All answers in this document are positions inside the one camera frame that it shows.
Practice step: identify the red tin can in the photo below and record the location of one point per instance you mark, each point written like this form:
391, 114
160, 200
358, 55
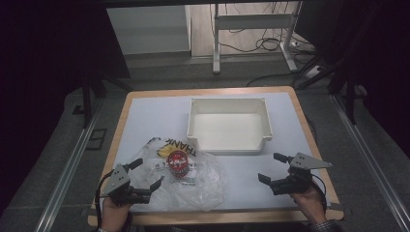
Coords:
178, 163

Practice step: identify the white plastic bin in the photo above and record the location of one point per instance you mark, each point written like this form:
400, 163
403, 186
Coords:
229, 130

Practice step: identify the person's right hand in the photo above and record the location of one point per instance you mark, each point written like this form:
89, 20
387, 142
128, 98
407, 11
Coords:
308, 203

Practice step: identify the wooden table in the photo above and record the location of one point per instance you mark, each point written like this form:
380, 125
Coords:
206, 218

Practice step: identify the white metal desk frame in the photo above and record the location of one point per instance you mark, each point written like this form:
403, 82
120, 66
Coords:
253, 22

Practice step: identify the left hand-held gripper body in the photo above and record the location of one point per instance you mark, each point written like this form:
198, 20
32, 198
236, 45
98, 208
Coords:
116, 183

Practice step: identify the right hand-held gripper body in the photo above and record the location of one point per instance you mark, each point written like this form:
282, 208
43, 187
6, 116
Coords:
301, 170

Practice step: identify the clear printed plastic bag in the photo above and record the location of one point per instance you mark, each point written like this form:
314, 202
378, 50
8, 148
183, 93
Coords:
199, 190

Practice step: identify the grey panel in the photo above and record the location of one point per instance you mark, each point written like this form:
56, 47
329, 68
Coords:
148, 30

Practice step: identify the metal floor rail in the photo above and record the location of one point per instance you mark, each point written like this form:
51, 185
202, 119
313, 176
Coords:
64, 180
370, 161

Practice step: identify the white table mat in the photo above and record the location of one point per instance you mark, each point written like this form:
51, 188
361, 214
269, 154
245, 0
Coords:
161, 116

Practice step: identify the black stand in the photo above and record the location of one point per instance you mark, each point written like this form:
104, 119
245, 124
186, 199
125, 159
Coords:
86, 100
349, 96

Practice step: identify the person's left hand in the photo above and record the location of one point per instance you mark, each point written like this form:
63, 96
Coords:
113, 215

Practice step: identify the white power strip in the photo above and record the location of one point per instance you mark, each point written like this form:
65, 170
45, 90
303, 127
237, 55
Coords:
312, 71

